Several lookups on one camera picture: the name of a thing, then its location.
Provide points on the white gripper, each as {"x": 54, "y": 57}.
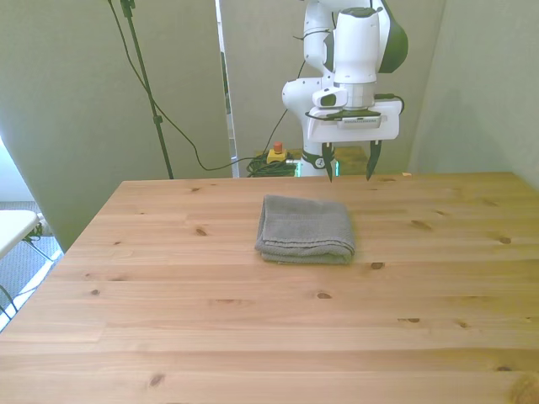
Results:
{"x": 391, "y": 122}

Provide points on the grey towel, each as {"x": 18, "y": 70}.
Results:
{"x": 305, "y": 227}

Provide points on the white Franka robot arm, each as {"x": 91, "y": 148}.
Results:
{"x": 355, "y": 42}

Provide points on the yellow emergency stop box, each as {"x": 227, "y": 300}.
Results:
{"x": 275, "y": 156}

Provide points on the white partition edge strip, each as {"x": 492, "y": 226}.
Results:
{"x": 229, "y": 105}

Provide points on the white chair seat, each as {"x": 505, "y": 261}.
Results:
{"x": 14, "y": 229}

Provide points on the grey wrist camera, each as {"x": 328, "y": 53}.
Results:
{"x": 360, "y": 122}

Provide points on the black camera stand pole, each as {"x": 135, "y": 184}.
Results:
{"x": 158, "y": 120}

